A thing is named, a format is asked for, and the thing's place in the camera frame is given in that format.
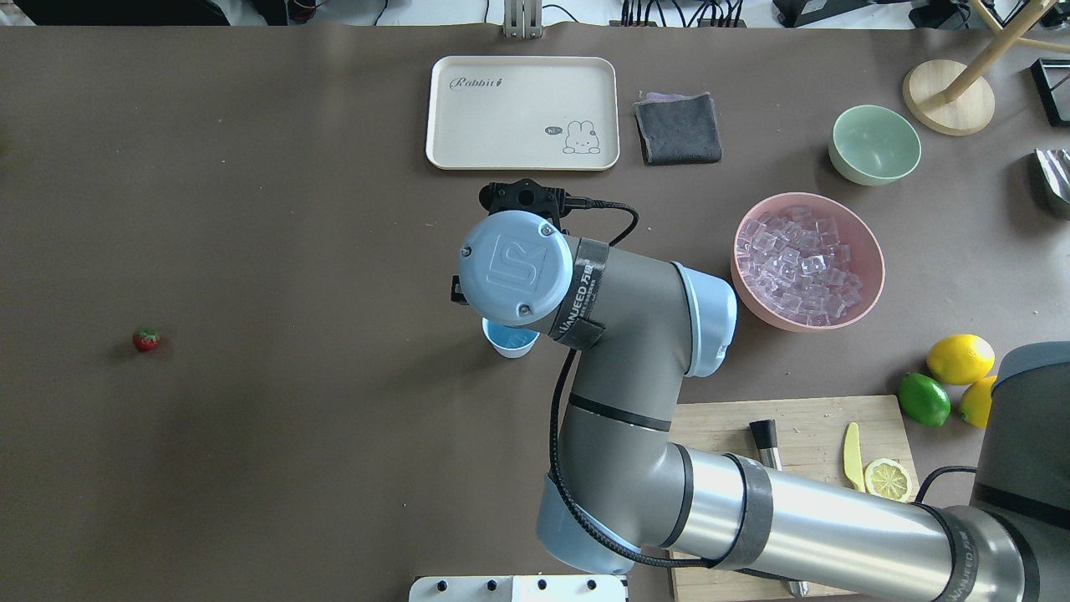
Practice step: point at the green bowl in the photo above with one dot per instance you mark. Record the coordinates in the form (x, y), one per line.
(873, 146)

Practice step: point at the wooden cup stand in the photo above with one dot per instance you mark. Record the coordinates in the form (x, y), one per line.
(954, 99)

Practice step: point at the wooden cutting board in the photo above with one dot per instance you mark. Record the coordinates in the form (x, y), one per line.
(810, 440)

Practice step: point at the cream rabbit tray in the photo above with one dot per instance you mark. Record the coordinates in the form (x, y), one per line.
(523, 113)

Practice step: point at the yellow lemon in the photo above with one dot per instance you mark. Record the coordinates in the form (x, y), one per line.
(976, 403)
(960, 359)

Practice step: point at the green lime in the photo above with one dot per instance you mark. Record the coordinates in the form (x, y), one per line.
(924, 400)

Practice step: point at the metal ice scoop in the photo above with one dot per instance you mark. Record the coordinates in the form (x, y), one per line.
(1051, 180)

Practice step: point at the pile of clear ice cubes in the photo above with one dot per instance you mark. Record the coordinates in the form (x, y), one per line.
(796, 263)

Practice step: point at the grey folded cloth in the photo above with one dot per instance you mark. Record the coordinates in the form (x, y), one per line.
(677, 129)

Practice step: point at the steel muddler black tip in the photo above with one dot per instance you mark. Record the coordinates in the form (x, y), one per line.
(765, 438)

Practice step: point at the yellow plastic knife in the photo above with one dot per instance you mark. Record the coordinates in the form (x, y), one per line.
(852, 463)

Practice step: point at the red strawberry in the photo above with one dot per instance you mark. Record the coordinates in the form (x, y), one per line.
(146, 339)

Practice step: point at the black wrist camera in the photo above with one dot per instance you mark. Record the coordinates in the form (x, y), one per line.
(526, 195)

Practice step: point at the light blue plastic cup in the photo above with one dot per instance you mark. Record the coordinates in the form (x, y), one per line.
(509, 342)

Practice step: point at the pink bowl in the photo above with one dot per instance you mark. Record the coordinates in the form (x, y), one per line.
(868, 260)

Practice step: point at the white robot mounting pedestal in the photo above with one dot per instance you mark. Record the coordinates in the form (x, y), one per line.
(549, 587)

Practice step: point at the lemon slice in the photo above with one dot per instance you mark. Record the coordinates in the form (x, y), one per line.
(888, 479)

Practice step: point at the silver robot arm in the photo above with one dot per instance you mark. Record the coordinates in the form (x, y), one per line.
(639, 326)

